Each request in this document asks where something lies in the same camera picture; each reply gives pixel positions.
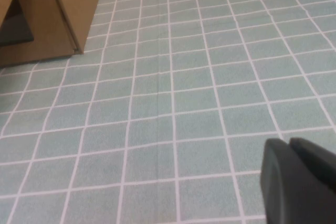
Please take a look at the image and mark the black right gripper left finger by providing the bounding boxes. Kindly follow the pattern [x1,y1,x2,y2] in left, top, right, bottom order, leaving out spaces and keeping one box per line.
[259,137,336,224]

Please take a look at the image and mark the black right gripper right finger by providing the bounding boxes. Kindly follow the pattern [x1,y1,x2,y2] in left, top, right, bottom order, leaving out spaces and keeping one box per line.
[289,136,336,186]

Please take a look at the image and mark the brown cardboard shoe box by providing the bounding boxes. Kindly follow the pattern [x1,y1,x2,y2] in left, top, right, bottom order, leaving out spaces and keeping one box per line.
[0,0,106,68]

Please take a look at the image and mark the green checkered tablecloth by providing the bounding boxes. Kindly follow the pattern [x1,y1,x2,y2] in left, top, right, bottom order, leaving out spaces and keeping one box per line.
[0,0,336,224]

